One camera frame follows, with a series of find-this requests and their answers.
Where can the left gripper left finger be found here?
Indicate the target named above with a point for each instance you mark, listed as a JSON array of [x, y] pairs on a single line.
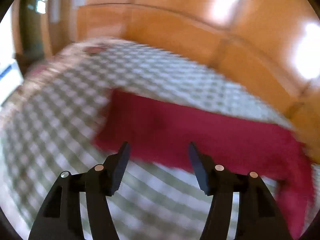
[[76, 197]]

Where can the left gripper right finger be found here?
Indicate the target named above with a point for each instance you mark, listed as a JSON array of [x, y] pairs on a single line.
[[259, 217]]

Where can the dark red sweater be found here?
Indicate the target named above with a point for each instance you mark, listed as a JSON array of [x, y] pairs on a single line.
[[160, 132]]

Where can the green checkered bedspread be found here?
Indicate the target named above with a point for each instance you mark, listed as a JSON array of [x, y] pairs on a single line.
[[95, 95]]

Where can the wooden wardrobe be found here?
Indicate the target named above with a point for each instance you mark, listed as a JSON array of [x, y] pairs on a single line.
[[269, 46]]

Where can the wooden door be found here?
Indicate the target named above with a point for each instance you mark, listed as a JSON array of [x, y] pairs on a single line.
[[30, 26]]

